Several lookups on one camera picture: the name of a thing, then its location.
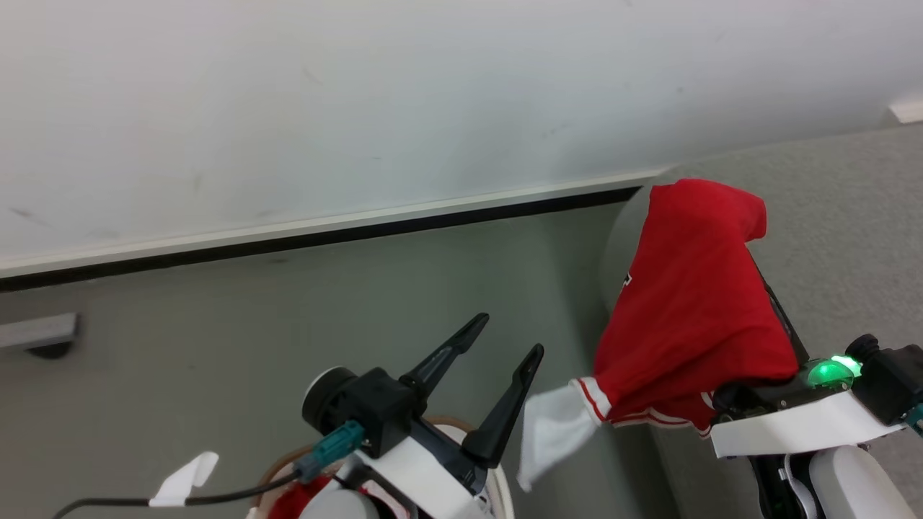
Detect plain red garment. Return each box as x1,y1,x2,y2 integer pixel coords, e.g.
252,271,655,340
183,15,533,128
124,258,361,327
270,476,334,519

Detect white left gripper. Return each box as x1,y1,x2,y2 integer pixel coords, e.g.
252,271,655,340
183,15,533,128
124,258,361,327
355,312,545,519

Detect grey metal frame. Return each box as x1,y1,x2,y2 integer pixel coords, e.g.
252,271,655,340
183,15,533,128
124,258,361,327
0,312,79,352

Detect white wall fixture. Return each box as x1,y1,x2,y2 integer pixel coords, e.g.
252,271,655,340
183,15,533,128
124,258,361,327
888,97,923,125

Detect white and black baseboard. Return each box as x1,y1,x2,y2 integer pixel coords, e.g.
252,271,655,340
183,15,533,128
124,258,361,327
0,168,677,293

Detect red jersey white sleeves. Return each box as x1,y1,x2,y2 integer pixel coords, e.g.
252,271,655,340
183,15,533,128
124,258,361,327
516,178,800,492

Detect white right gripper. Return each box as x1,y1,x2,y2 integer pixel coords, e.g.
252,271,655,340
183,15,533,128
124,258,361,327
710,249,906,459

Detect white laundry basket brown rim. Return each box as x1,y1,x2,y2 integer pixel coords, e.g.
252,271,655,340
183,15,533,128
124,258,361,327
249,414,516,519

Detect white tape label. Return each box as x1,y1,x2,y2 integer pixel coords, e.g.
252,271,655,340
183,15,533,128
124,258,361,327
149,452,220,507

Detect grey fabric sofa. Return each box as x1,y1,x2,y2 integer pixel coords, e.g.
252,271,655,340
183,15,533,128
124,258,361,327
599,124,923,519

